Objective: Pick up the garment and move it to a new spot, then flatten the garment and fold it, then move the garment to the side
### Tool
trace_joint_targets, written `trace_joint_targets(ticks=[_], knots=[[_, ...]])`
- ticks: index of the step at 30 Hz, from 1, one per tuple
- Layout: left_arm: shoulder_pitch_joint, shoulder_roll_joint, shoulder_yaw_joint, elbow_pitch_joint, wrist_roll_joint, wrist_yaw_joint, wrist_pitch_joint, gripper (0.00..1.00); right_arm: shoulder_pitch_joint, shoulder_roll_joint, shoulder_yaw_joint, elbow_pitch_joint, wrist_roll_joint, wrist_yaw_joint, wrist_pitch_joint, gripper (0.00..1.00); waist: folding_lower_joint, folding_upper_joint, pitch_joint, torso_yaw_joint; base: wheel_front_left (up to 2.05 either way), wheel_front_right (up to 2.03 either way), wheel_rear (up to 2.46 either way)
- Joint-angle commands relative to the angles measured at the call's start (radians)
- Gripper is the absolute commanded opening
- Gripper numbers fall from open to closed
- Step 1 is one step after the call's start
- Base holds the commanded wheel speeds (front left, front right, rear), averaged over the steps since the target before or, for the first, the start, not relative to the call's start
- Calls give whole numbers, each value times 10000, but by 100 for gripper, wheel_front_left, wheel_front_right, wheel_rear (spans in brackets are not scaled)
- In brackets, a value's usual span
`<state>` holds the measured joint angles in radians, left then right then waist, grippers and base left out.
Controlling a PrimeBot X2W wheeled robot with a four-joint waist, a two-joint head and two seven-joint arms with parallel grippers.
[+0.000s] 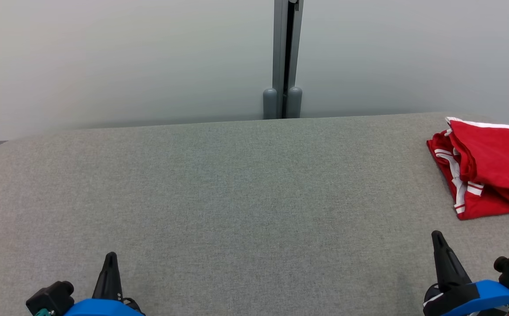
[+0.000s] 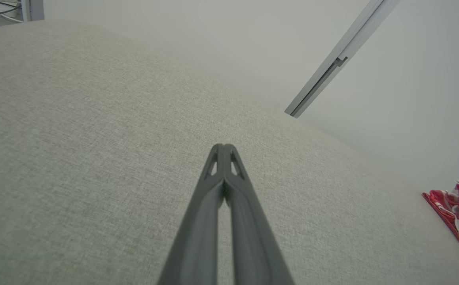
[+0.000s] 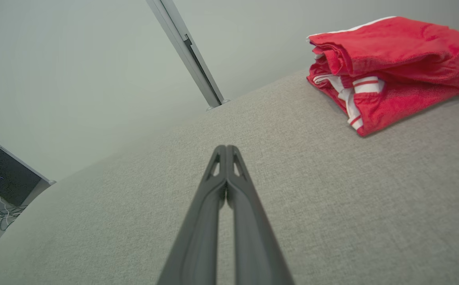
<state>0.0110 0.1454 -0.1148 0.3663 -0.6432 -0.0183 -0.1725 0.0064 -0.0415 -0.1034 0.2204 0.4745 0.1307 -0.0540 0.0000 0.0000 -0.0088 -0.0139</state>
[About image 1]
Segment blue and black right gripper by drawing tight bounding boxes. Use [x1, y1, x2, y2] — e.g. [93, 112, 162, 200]
[422, 230, 509, 316]

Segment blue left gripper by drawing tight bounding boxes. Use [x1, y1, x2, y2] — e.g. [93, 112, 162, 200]
[64, 252, 146, 316]

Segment red jersey with white trim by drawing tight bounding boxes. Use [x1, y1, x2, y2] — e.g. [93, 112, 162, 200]
[427, 130, 509, 220]

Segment red shorts with white stripes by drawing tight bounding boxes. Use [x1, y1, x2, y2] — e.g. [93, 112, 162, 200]
[445, 117, 509, 215]

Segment grey cylindrical post foot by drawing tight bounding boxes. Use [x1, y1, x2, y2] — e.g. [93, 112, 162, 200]
[287, 86, 303, 119]
[263, 88, 278, 120]

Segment grey metal partition post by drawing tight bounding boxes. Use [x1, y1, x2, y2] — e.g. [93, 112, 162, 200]
[273, 0, 304, 119]

